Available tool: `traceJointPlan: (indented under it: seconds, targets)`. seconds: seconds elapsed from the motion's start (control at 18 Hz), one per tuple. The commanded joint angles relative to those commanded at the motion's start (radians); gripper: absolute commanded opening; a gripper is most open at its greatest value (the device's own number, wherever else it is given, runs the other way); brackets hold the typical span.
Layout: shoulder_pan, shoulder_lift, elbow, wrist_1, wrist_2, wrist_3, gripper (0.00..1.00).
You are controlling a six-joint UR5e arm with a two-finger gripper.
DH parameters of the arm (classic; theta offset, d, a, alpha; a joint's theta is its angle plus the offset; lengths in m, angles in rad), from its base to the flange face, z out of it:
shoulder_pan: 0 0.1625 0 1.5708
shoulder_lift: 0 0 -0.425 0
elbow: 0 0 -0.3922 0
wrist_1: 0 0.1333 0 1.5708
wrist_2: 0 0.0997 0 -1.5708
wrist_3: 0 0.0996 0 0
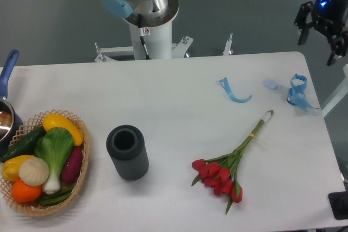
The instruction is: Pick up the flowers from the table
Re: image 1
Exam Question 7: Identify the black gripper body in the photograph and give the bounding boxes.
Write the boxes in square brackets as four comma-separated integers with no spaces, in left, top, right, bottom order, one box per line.
[311,0,347,36]

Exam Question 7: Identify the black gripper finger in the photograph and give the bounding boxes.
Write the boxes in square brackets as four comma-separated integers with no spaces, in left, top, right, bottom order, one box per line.
[326,29,347,66]
[294,1,313,46]

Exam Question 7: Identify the crumpled blue tape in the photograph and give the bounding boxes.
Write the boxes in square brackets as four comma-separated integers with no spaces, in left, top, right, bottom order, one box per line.
[286,73,320,110]

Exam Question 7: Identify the blue tape strip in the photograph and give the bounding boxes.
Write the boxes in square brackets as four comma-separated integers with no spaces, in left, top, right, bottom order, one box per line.
[216,77,252,103]

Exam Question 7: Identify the black device at edge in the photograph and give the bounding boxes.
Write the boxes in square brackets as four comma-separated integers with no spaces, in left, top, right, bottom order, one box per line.
[328,191,347,220]

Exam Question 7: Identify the red tulip bouquet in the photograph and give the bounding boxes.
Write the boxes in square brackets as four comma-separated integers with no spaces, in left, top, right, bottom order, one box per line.
[191,110,274,214]

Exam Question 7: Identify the dark grey ribbed vase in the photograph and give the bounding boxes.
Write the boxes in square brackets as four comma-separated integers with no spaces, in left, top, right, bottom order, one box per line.
[106,125,149,181]

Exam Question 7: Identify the yellow squash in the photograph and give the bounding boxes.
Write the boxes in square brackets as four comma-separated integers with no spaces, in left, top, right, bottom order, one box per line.
[42,113,84,146]

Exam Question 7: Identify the purple sweet potato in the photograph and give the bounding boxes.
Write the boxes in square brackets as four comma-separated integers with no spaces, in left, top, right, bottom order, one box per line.
[61,147,83,184]

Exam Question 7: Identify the green bok choy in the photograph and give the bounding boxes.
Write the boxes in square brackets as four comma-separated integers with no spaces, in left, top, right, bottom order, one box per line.
[34,127,74,195]

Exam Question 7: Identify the woven wicker basket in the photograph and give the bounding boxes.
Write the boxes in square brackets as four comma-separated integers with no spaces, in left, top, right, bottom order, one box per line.
[1,110,91,217]

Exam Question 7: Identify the dark green cucumber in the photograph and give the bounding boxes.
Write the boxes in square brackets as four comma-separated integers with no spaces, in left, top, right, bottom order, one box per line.
[1,126,46,163]

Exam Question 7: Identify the white garlic bulb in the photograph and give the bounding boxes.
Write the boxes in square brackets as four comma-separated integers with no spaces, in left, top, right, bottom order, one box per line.
[18,157,49,186]

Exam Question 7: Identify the green bean pods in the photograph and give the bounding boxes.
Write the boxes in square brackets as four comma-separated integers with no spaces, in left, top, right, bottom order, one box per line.
[39,186,73,207]

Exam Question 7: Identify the yellow bell pepper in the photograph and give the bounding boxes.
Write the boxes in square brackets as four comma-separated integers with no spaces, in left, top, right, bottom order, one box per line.
[2,155,34,182]

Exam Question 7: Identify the orange fruit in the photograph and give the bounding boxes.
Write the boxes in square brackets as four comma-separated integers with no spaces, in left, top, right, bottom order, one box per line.
[11,179,42,204]

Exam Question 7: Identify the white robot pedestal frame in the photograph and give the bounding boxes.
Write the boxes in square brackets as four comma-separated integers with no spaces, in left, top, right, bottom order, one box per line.
[94,17,234,63]

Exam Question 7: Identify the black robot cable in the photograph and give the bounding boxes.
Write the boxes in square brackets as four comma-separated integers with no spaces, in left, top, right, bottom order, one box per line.
[137,14,151,60]

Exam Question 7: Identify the blue handled saucepan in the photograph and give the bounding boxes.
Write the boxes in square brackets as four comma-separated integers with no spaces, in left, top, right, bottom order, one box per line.
[1,49,23,156]

